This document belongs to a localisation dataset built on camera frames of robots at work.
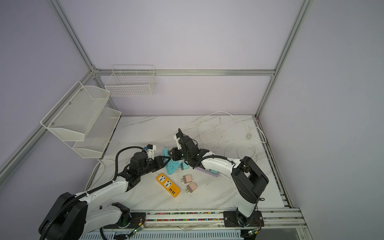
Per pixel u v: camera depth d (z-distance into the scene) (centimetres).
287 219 76
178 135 78
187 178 86
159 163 73
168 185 82
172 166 82
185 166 91
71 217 41
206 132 112
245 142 105
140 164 66
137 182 65
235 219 65
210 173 87
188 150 66
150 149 78
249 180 46
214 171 85
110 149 101
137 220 74
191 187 82
